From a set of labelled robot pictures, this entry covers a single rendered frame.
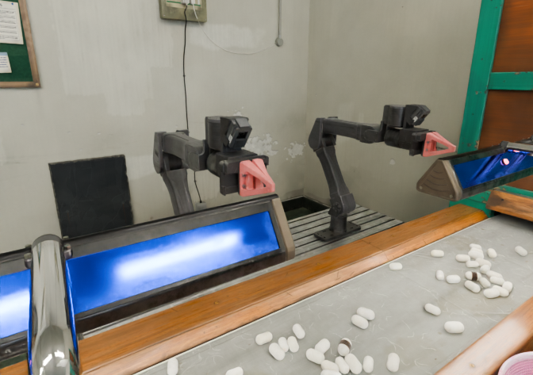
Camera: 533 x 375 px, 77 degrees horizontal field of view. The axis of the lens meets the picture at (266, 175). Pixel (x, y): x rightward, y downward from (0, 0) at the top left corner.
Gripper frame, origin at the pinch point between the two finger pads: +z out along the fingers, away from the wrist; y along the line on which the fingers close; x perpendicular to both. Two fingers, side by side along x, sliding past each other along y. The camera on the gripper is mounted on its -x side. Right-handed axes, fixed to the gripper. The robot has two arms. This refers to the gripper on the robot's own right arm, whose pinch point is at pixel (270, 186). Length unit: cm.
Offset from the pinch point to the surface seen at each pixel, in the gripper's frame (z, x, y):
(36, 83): -194, -11, -26
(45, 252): 16.4, -5.5, -32.8
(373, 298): 3.2, 32.8, 28.9
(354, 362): 14.6, 30.5, 8.5
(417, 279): 5, 33, 45
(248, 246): 16.3, -0.4, -14.6
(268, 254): 17.3, 0.6, -12.7
